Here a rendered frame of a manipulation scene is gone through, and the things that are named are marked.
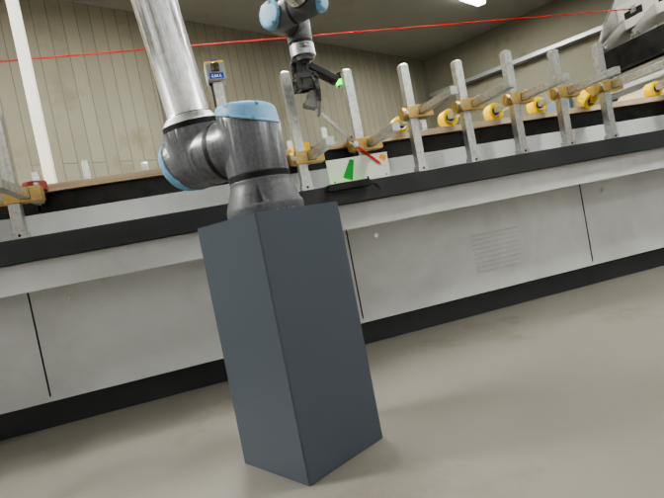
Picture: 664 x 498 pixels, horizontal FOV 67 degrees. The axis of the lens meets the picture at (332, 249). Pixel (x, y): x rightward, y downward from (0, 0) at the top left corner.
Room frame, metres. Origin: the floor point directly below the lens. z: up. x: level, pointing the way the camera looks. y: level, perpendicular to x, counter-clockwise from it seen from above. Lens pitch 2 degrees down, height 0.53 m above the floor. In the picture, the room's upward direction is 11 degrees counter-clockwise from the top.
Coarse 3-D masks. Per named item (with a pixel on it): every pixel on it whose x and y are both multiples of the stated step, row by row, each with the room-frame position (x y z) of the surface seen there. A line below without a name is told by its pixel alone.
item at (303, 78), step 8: (304, 56) 1.80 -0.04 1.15; (312, 56) 1.82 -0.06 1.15; (296, 64) 1.81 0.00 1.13; (304, 64) 1.84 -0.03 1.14; (296, 72) 1.81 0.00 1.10; (304, 72) 1.82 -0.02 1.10; (312, 72) 1.81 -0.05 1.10; (296, 80) 1.79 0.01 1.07; (304, 80) 1.80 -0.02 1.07; (312, 80) 1.80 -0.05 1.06; (296, 88) 1.81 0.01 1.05; (304, 88) 1.80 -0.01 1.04; (312, 88) 1.82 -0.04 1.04
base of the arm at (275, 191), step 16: (240, 176) 1.17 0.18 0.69; (256, 176) 1.16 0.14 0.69; (272, 176) 1.17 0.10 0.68; (288, 176) 1.21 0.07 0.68; (240, 192) 1.17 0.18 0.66; (256, 192) 1.16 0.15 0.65; (272, 192) 1.16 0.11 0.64; (288, 192) 1.18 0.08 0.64; (240, 208) 1.15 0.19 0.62; (256, 208) 1.14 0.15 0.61; (272, 208) 1.15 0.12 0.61
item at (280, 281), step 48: (240, 240) 1.11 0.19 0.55; (288, 240) 1.11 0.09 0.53; (336, 240) 1.21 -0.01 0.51; (240, 288) 1.14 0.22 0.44; (288, 288) 1.09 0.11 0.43; (336, 288) 1.19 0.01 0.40; (240, 336) 1.17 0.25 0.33; (288, 336) 1.08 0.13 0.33; (336, 336) 1.17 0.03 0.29; (240, 384) 1.20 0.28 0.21; (288, 384) 1.06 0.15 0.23; (336, 384) 1.15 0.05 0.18; (240, 432) 1.23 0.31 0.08; (288, 432) 1.09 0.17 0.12; (336, 432) 1.13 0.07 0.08
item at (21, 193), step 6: (0, 180) 1.44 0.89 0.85; (6, 180) 1.49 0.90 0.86; (0, 186) 1.44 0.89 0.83; (6, 186) 1.48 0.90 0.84; (12, 186) 1.53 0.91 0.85; (18, 186) 1.59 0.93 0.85; (0, 192) 1.50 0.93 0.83; (6, 192) 1.51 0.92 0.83; (12, 192) 1.53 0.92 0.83; (18, 192) 1.58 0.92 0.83; (24, 192) 1.64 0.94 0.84; (18, 198) 1.65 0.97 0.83; (24, 198) 1.67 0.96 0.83; (36, 204) 1.83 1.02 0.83
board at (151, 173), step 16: (656, 96) 2.67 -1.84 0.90; (544, 112) 2.48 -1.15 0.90; (576, 112) 2.53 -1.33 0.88; (432, 128) 2.31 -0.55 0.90; (448, 128) 2.34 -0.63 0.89; (336, 144) 2.19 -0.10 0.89; (112, 176) 1.94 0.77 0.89; (128, 176) 1.96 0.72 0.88; (144, 176) 1.97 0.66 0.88; (48, 192) 1.89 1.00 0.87
